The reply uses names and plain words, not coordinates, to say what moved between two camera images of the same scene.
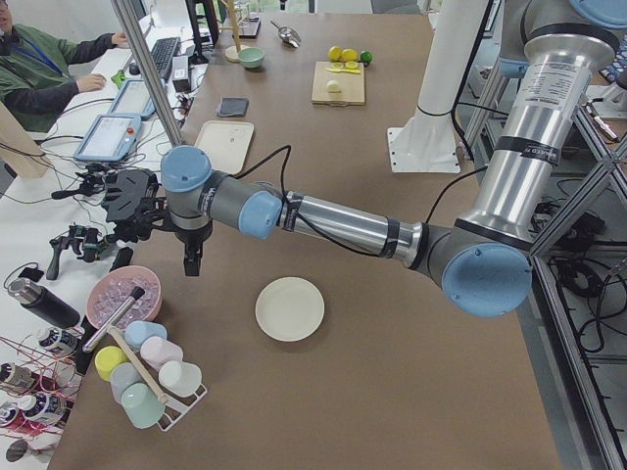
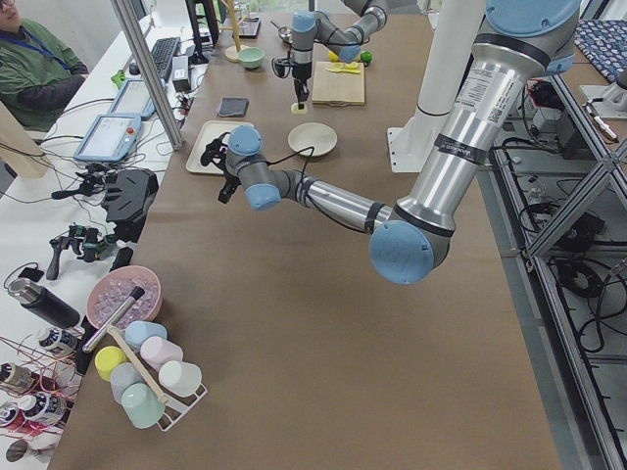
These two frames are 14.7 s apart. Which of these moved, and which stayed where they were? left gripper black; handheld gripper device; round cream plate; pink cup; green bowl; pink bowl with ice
Moved: round cream plate; left gripper black
Stayed: pink cup; pink bowl with ice; handheld gripper device; green bowl
